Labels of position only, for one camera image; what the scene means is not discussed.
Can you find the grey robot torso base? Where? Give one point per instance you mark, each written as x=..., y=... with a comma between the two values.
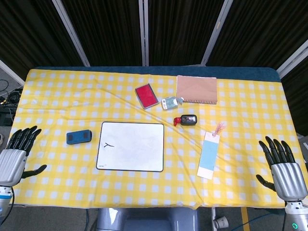
x=146, y=220

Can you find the blue white tasselled bookmark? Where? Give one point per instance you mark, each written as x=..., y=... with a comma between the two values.
x=209, y=154

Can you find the white partition post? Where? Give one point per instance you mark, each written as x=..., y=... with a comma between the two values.
x=292, y=56
x=216, y=33
x=10, y=72
x=144, y=33
x=72, y=33

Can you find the blue whiteboard eraser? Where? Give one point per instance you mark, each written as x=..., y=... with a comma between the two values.
x=78, y=137

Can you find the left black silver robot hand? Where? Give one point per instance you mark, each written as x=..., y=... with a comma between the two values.
x=10, y=163

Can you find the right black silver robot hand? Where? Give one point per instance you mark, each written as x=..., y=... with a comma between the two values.
x=287, y=178

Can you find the dark blue table cover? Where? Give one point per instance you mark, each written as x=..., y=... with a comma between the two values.
x=240, y=71

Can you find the red ink pad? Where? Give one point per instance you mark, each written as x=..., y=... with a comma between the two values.
x=146, y=95

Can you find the brown spiral notebook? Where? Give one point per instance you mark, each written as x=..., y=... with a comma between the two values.
x=197, y=89

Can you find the black pleated partition panel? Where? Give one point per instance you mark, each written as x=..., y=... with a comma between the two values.
x=183, y=29
x=29, y=29
x=264, y=24
x=298, y=91
x=108, y=29

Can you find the white table leg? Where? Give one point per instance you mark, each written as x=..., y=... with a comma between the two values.
x=213, y=213

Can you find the small black-framed whiteboard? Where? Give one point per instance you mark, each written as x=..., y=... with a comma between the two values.
x=134, y=146

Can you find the black ink bottle red cap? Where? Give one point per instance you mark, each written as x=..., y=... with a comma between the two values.
x=188, y=119

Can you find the green white correction tape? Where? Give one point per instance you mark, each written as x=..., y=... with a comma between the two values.
x=169, y=103

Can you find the yellow white checkered tablecloth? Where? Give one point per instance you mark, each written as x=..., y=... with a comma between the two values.
x=72, y=101

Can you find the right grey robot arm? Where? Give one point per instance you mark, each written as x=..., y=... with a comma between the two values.
x=297, y=216

